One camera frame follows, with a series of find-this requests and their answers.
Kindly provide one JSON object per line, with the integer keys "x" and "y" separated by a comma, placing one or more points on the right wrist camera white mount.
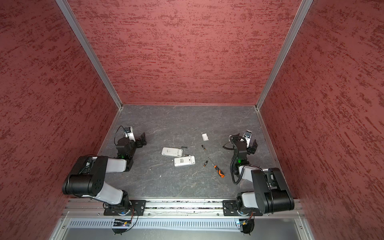
{"x": 247, "y": 136}

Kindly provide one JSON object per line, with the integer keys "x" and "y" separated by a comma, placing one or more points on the perforated cable duct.
{"x": 169, "y": 224}

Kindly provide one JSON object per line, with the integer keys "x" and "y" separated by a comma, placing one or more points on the base connector wiring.
{"x": 123, "y": 223}
{"x": 246, "y": 225}

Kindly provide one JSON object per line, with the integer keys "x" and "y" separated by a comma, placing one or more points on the white remote orange button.
{"x": 172, "y": 152}

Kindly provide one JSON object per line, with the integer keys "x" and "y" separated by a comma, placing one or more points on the aluminium corner post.
{"x": 79, "y": 33}
{"x": 291, "y": 35}

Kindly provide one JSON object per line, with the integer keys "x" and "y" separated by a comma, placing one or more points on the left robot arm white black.
{"x": 87, "y": 177}

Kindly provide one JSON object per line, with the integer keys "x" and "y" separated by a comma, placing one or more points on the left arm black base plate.
{"x": 135, "y": 207}

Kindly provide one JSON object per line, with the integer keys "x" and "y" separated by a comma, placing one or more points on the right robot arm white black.
{"x": 270, "y": 193}

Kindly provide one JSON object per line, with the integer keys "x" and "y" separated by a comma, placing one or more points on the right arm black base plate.
{"x": 231, "y": 208}

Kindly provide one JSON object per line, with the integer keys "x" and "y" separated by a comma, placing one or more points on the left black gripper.
{"x": 139, "y": 143}

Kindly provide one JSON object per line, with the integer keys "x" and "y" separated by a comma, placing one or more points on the left aluminium corner post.
{"x": 79, "y": 33}

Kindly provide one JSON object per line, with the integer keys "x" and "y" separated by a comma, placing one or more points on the aluminium front rail frame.
{"x": 289, "y": 224}

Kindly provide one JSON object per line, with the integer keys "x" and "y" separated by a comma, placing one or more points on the right base connector wiring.
{"x": 246, "y": 225}

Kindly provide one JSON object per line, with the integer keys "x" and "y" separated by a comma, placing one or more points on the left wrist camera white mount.
{"x": 128, "y": 133}

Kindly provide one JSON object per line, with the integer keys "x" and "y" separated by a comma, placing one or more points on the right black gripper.
{"x": 252, "y": 149}

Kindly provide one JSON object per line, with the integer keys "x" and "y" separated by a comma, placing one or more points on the right aluminium corner post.
{"x": 291, "y": 35}

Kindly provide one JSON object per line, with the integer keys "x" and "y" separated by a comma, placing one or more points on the orange black screwdriver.
{"x": 218, "y": 170}

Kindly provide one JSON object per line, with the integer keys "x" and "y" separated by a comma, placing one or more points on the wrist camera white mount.
{"x": 128, "y": 133}
{"x": 247, "y": 136}

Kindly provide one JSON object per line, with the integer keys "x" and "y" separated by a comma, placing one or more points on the left base connector wiring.
{"x": 123, "y": 223}

